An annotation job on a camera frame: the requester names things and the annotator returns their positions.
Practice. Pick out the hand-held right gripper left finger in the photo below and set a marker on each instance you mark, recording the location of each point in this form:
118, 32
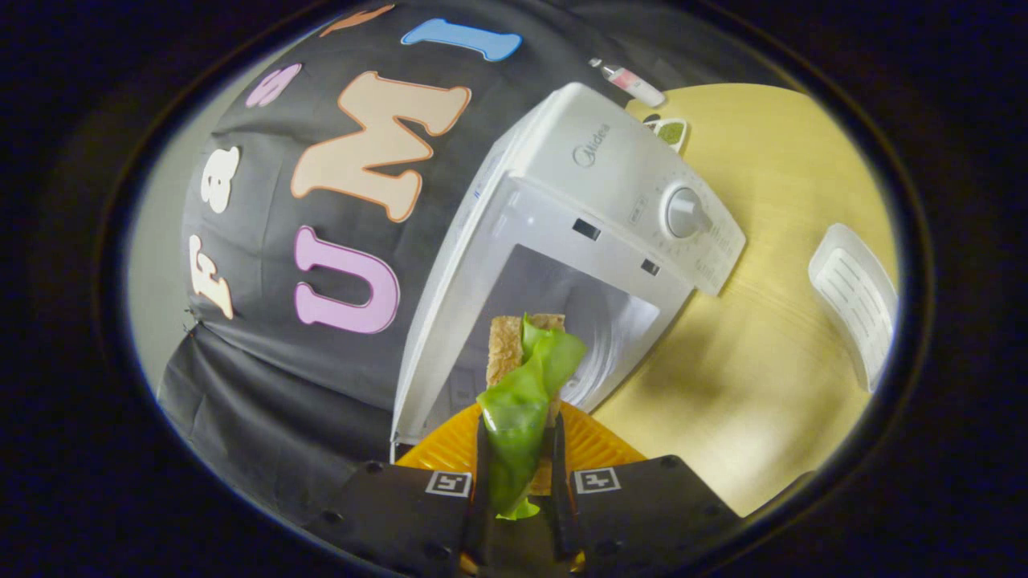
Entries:
401, 514

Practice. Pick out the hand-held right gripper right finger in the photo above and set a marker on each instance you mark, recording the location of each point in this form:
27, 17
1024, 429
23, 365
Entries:
642, 514

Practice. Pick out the sandwich with lettuce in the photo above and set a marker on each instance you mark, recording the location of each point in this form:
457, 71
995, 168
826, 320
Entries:
522, 401

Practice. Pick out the white microwave oven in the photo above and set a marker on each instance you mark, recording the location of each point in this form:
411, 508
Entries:
594, 160

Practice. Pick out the black backdrop cloth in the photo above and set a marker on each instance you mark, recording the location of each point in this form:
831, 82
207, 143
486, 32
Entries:
265, 401

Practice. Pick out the white rectangular tray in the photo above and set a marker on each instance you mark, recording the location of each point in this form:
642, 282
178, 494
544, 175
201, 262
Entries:
855, 297

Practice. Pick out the white divided plate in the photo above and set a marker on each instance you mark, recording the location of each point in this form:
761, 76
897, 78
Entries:
671, 132

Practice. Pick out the clear bottle with pink label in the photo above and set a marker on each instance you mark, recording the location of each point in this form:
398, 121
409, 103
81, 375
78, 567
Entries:
634, 83

